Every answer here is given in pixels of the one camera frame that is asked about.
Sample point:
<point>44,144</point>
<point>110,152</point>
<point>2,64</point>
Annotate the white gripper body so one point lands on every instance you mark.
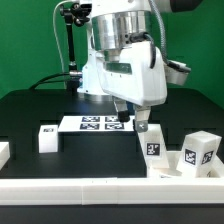
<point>144,86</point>

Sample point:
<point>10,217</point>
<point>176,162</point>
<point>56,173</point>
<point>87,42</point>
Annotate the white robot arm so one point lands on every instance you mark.
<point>115,25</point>

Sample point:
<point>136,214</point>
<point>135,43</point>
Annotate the white U-shaped wall fence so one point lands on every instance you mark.
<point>111,191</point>

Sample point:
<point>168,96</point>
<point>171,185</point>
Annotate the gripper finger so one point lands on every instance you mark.
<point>142,114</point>
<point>121,109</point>

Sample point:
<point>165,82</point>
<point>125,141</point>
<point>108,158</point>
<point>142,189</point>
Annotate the white marker sheet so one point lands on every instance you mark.
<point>109,123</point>

